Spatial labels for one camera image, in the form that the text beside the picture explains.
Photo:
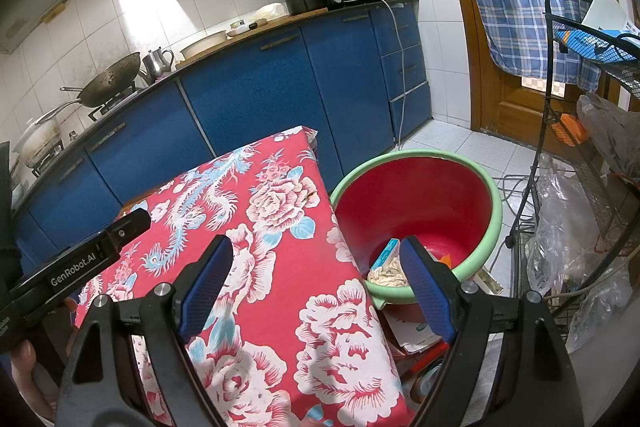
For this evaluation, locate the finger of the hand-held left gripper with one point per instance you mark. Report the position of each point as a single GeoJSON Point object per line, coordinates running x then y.
{"type": "Point", "coordinates": [131, 227]}

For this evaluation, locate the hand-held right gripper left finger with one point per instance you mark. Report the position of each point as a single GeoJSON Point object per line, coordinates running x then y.
{"type": "Point", "coordinates": [205, 287]}

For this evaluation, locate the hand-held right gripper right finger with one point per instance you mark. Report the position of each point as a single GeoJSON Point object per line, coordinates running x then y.
{"type": "Point", "coordinates": [427, 289]}

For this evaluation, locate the orange plastic bag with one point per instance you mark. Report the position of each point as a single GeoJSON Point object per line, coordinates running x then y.
{"type": "Point", "coordinates": [446, 261]}

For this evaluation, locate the small blue box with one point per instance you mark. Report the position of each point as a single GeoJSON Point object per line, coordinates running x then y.
{"type": "Point", "coordinates": [387, 253]}

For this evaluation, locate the red basin with green rim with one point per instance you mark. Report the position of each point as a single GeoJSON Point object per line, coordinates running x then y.
{"type": "Point", "coordinates": [415, 197]}

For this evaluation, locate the person's left hand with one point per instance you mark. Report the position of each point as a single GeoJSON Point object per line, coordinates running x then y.
{"type": "Point", "coordinates": [25, 367]}

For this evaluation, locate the red floral tablecloth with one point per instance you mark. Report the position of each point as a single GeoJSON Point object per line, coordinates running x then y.
{"type": "Point", "coordinates": [280, 267]}

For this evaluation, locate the white lidded pot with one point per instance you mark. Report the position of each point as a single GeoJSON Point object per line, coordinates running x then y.
{"type": "Point", "coordinates": [40, 142]}

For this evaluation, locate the gas stove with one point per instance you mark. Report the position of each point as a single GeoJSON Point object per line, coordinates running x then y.
{"type": "Point", "coordinates": [107, 104]}

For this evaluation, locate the clear plastic bag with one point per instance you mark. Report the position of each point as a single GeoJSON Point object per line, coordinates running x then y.
{"type": "Point", "coordinates": [595, 312]}
{"type": "Point", "coordinates": [560, 227]}
{"type": "Point", "coordinates": [607, 132]}

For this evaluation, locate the dark steel wok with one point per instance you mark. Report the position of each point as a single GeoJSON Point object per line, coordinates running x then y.
{"type": "Point", "coordinates": [107, 79]}

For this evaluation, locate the steel kettle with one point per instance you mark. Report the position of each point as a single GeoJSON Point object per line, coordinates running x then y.
{"type": "Point", "coordinates": [157, 63]}

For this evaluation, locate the blue base cabinets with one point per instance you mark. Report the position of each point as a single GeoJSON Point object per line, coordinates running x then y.
{"type": "Point", "coordinates": [260, 92]}

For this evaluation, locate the wooden door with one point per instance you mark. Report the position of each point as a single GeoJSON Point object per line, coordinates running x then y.
{"type": "Point", "coordinates": [505, 112]}

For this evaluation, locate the white enamel basin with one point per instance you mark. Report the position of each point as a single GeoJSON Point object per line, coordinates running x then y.
{"type": "Point", "coordinates": [202, 45]}

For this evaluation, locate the orange plastic item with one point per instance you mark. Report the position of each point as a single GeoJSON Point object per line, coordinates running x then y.
{"type": "Point", "coordinates": [570, 129]}

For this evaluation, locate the white lidded container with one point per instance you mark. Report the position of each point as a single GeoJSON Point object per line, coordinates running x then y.
{"type": "Point", "coordinates": [270, 12]}

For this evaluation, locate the blue printed packet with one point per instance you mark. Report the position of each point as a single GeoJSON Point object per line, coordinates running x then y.
{"type": "Point", "coordinates": [585, 43]}

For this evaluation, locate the white paper box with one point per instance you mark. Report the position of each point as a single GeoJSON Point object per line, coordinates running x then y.
{"type": "Point", "coordinates": [607, 12]}

